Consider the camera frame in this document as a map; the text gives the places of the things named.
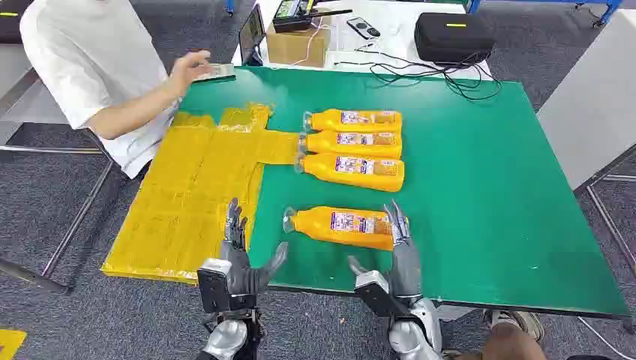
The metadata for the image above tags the person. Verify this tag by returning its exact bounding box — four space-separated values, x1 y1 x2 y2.
19 0 180 180

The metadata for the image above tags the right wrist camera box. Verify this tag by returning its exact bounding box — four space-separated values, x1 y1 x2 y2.
353 270 413 319

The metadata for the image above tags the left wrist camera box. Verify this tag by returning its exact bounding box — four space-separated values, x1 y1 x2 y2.
196 258 257 314

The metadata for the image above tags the black remote control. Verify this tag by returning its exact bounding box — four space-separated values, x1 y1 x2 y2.
346 16 382 41

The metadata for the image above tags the white table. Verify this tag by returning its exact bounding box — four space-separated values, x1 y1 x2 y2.
230 0 493 80

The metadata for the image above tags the orange drink bottle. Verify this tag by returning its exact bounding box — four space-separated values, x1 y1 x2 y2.
298 130 404 160
303 108 404 134
294 152 406 194
283 205 411 252

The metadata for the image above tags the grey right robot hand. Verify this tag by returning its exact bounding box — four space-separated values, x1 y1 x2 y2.
346 199 423 302

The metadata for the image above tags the person's knee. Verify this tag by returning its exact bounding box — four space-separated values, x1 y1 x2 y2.
457 322 548 360

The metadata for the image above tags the grey handheld device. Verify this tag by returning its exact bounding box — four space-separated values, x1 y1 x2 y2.
196 63 237 83

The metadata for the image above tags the black cable bundle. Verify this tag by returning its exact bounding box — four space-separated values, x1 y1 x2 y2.
334 46 503 102

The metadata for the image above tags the black radio controller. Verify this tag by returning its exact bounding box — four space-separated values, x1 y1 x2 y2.
271 0 354 34

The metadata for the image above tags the brown cardboard box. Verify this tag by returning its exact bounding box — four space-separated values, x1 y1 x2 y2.
265 22 332 69

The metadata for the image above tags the green table mat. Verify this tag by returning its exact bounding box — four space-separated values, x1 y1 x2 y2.
171 65 632 319

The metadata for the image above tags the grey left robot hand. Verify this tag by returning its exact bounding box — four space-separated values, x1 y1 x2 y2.
218 197 290 298

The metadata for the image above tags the white cable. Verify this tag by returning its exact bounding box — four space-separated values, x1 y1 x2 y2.
292 19 339 67

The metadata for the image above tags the person's shoe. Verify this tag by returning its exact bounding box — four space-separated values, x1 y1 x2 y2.
484 308 546 344

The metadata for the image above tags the grey side table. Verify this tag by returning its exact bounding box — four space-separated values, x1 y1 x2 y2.
536 8 636 192

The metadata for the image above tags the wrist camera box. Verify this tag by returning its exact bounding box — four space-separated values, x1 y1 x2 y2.
353 270 413 319
196 258 257 314

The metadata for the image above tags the metal table frame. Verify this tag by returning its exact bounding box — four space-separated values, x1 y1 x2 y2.
0 144 116 294

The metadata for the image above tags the black carrying case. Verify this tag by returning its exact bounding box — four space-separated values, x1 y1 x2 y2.
413 12 497 65

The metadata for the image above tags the black case with yellow mark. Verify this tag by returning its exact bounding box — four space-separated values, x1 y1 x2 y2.
0 0 33 45

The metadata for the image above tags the yellow plastic sheet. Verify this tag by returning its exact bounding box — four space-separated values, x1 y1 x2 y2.
100 103 302 285

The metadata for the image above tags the person's hand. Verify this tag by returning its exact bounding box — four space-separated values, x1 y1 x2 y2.
166 49 214 95

